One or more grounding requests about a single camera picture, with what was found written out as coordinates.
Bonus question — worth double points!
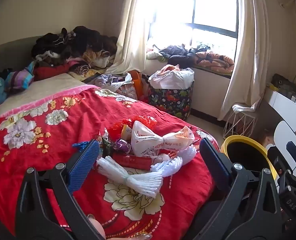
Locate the floral print bag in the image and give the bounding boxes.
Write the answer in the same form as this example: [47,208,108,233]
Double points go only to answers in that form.
[115,82,138,100]

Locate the person's left hand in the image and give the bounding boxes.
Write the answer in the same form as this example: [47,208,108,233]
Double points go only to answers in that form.
[87,214,154,240]

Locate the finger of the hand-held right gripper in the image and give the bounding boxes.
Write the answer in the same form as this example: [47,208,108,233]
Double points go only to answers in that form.
[267,146,286,170]
[286,141,296,158]

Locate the dark jacket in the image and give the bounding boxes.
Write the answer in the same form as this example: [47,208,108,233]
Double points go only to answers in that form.
[160,45,196,68]

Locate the long red wrapper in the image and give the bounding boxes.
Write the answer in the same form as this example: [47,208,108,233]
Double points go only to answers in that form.
[112,154,153,170]

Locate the blue plastic scrap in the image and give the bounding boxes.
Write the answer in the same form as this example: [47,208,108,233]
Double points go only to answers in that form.
[72,141,90,152]

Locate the beige blanket pink trim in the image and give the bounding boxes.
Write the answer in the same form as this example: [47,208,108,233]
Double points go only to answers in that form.
[0,74,103,118]

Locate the brown patterned blanket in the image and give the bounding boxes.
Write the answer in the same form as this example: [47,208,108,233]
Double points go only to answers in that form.
[68,62,99,78]

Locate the lavender grey clothes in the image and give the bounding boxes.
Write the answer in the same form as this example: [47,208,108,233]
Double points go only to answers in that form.
[88,74,133,92]

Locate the white desk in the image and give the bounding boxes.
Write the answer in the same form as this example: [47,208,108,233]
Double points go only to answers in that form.
[263,89,296,122]

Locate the striped colourful cloth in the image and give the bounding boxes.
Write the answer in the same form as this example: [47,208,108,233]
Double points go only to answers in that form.
[4,62,36,91]

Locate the orange bag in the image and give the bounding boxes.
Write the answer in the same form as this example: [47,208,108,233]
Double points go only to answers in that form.
[127,70,144,100]

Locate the red cloth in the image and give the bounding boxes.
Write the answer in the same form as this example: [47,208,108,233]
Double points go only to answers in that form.
[34,64,71,81]

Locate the white green cloth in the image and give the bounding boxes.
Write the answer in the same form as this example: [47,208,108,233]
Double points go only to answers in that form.
[146,44,164,60]

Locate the large white plastic bag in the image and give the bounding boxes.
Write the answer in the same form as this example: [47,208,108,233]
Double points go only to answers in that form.
[148,64,195,90]

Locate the red plastic bag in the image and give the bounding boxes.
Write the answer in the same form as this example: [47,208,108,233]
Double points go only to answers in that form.
[108,115,158,140]

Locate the dinosaur print fabric basket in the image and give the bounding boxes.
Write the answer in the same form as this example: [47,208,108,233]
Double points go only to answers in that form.
[148,79,194,121]

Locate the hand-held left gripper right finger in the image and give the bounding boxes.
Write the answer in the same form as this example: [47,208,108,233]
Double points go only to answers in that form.
[199,137,284,240]

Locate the white foam net sleeve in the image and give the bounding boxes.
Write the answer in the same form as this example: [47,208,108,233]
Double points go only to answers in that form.
[179,145,197,166]
[151,156,183,178]

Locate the pile of dark clothes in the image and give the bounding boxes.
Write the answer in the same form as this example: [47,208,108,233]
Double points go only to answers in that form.
[31,26,118,68]

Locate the dark green bag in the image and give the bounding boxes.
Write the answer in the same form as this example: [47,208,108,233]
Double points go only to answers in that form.
[271,73,296,98]

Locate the green brown candy wrapper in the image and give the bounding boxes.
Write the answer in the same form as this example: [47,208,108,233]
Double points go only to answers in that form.
[97,130,113,157]

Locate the white printed plastic bag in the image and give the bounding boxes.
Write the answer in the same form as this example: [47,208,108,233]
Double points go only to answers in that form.
[130,120,196,157]

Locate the red floral blanket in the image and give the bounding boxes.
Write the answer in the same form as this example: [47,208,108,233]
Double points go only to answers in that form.
[0,87,221,240]

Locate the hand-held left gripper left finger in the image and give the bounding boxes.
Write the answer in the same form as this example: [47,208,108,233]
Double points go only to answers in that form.
[14,140,106,240]

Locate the yellow rimmed black bin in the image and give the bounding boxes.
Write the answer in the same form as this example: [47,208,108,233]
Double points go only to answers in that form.
[220,135,278,180]

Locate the white foam net bundle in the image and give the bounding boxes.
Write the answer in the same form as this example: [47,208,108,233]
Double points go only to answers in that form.
[97,156,163,198]

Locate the small purple wrapper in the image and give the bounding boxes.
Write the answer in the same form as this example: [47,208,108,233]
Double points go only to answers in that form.
[114,140,132,154]

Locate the cream curtain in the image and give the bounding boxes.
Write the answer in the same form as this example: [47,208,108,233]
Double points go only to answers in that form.
[105,0,158,75]
[218,0,266,120]

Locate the white wire stool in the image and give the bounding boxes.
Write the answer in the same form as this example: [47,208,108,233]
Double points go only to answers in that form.
[223,103,257,140]

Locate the small yellow wrapper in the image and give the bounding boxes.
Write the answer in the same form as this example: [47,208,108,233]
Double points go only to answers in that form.
[120,124,133,140]

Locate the orange patterned quilt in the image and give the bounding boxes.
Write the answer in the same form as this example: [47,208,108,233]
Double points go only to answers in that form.
[195,51,235,74]

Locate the window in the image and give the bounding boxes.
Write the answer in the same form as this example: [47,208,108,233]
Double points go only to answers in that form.
[143,0,239,53]

